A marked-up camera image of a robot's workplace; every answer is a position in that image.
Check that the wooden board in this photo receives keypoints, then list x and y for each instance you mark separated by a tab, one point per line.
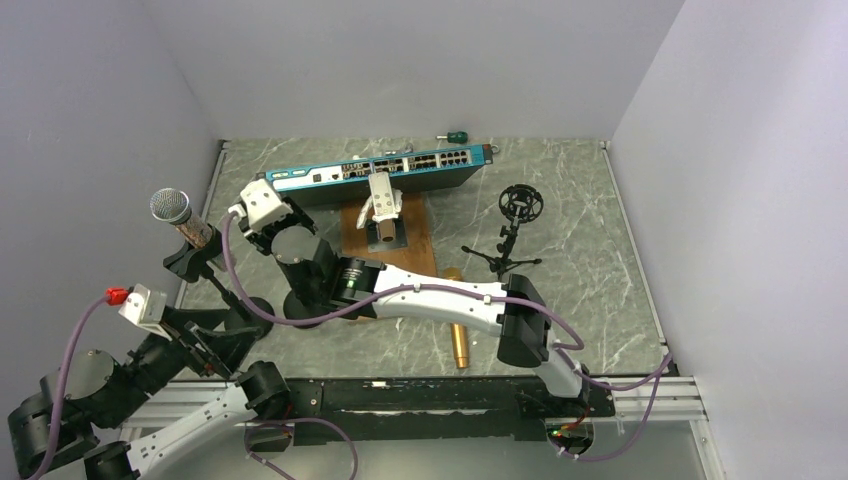
411	248

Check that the blue network switch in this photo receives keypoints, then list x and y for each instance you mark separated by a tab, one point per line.
416	172

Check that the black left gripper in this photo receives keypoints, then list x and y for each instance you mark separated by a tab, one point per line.
225	347

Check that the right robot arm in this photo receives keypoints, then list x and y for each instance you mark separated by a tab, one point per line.
326	286

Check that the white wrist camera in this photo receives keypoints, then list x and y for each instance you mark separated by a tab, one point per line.
141	306
265	202

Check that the glitter mesh-head microphone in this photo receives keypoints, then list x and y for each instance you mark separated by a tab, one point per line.
172	206

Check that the gold microphone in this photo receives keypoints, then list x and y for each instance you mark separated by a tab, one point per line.
459	337

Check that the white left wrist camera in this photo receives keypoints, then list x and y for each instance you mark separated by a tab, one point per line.
141	306

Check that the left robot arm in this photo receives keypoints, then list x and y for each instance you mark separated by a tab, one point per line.
55	426

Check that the black round-base stand with clip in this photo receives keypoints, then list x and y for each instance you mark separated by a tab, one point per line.
296	309

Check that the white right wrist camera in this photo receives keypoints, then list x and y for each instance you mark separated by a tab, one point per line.
265	202

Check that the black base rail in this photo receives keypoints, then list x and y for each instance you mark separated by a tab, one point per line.
421	408

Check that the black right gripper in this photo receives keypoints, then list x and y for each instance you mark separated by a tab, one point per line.
263	233

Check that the black tripod shock-mount stand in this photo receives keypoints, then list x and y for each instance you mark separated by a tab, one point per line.
520	204

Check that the green-handled screwdriver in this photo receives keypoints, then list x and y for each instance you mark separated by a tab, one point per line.
454	137

